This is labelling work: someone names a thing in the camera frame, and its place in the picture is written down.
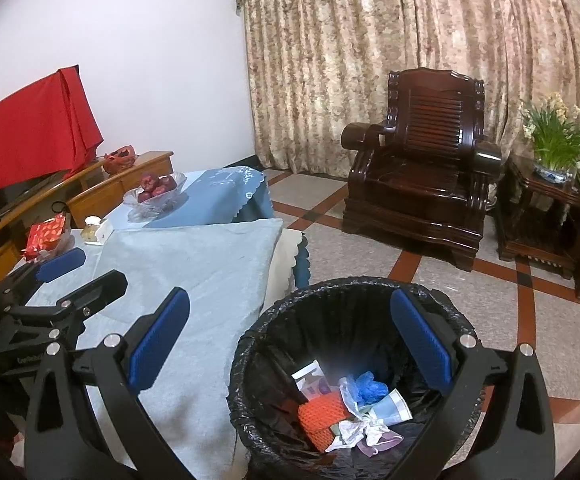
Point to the wooden television cabinet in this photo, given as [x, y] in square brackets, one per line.
[115, 185]

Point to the red cloth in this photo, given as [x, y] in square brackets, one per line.
[30, 125]

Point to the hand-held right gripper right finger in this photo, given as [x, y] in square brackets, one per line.
[422, 340]

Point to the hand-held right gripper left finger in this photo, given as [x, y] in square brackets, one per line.
[160, 340]

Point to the dark wooden side table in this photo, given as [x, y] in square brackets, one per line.
[535, 230]

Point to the blue embroidered tablecloth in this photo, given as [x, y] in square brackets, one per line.
[220, 195]

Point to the glass dish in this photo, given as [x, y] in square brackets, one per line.
[67, 247]

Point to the blue plastic shoe cover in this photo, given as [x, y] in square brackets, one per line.
[370, 385]

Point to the beige floral curtain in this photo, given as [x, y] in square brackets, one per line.
[395, 50]

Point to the bin with black bag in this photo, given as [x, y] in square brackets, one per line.
[280, 340]

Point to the red apple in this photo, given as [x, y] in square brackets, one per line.
[148, 181]
[146, 196]
[167, 184]

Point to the light blue paper cup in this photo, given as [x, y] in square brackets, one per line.
[395, 405]

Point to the red plastic bag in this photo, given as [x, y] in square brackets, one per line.
[119, 160]

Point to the orange foam fruit net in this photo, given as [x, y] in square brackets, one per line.
[320, 420]

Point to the white tissue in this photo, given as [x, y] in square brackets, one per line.
[365, 430]

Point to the black television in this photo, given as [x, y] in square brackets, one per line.
[15, 200]

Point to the pink face mask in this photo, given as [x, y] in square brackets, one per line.
[385, 442]

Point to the red snack packet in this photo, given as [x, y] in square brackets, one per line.
[45, 235]

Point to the narcissus plant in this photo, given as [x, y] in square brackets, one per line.
[560, 130]

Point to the glass fruit bowl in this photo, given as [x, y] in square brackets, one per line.
[150, 208]

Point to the blue and white flowerpot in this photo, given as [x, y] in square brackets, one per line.
[552, 172]

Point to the gold and white tissue box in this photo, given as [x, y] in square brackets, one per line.
[97, 232]

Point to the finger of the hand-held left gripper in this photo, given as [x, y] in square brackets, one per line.
[62, 262]
[100, 287]

